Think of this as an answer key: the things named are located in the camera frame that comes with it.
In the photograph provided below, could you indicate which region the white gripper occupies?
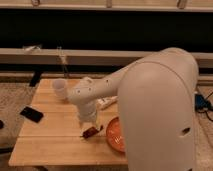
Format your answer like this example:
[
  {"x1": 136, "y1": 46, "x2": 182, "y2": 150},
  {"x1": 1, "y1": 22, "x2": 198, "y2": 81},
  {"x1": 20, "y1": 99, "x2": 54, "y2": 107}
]
[{"x1": 77, "y1": 104, "x2": 103, "y2": 132}]

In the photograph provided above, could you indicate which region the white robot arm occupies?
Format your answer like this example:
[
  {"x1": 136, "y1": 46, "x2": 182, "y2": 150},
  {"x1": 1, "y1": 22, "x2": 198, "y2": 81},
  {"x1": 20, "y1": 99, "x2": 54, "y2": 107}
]
[{"x1": 68, "y1": 48, "x2": 198, "y2": 171}]

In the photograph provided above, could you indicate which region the orange bowl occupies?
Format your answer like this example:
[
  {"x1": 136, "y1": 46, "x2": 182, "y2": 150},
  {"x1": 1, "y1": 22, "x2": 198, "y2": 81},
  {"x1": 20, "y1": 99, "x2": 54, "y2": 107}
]
[{"x1": 106, "y1": 117, "x2": 125, "y2": 153}]

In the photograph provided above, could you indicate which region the wooden table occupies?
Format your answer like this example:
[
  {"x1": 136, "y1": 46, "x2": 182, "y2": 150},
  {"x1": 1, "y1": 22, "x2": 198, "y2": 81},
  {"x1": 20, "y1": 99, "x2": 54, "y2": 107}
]
[{"x1": 9, "y1": 79, "x2": 127, "y2": 166}]

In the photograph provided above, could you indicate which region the white plastic cup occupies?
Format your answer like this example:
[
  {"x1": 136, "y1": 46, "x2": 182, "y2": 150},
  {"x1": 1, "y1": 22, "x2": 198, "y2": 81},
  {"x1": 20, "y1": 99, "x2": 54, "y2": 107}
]
[{"x1": 52, "y1": 78, "x2": 68, "y2": 100}]

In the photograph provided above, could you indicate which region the black phone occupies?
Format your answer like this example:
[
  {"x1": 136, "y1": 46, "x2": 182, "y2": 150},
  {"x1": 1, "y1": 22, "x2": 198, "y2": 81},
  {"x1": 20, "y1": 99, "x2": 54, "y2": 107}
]
[{"x1": 20, "y1": 106, "x2": 43, "y2": 123}]

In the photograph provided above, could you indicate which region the blue device on floor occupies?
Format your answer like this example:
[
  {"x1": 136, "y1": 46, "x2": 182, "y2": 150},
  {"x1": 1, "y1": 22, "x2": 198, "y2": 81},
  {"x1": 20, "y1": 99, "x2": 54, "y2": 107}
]
[{"x1": 195, "y1": 94, "x2": 212, "y2": 110}]

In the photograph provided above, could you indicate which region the grey horizontal rail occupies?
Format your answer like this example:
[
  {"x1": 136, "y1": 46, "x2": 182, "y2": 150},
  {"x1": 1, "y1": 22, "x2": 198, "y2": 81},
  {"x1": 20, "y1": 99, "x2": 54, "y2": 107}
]
[{"x1": 0, "y1": 47, "x2": 213, "y2": 69}]

